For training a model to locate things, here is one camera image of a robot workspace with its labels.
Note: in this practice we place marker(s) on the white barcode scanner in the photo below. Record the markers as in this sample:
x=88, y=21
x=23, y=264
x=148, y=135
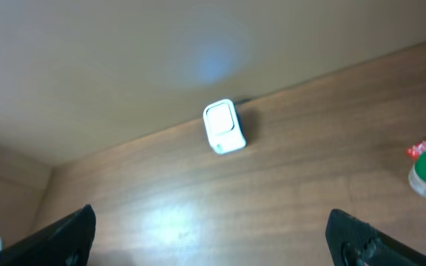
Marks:
x=222, y=126

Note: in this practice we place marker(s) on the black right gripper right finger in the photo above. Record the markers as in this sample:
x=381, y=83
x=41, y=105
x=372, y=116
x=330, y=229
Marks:
x=354, y=242

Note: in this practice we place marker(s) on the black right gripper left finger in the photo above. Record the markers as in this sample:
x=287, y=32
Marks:
x=65, y=242

